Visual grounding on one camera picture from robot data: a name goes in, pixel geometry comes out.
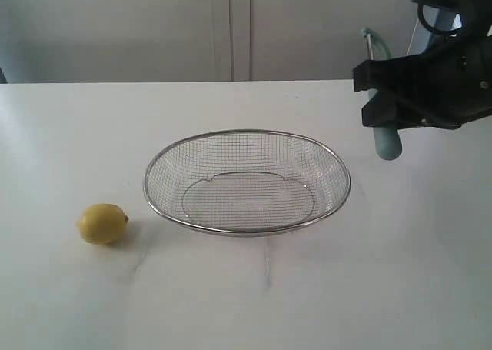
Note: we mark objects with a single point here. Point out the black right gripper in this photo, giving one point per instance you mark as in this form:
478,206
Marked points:
446,86

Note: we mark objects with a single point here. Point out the teal handled peeler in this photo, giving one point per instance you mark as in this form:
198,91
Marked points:
386,138

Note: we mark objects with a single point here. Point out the yellow lemon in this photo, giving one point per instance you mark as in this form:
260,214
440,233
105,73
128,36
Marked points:
102,224

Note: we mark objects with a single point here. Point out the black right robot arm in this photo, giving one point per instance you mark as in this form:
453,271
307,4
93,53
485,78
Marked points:
472,15

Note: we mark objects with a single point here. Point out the white cabinet doors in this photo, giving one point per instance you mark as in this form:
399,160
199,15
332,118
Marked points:
48,41

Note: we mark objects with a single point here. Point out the steel wire mesh basket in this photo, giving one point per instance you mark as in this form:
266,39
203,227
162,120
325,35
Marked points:
246,182

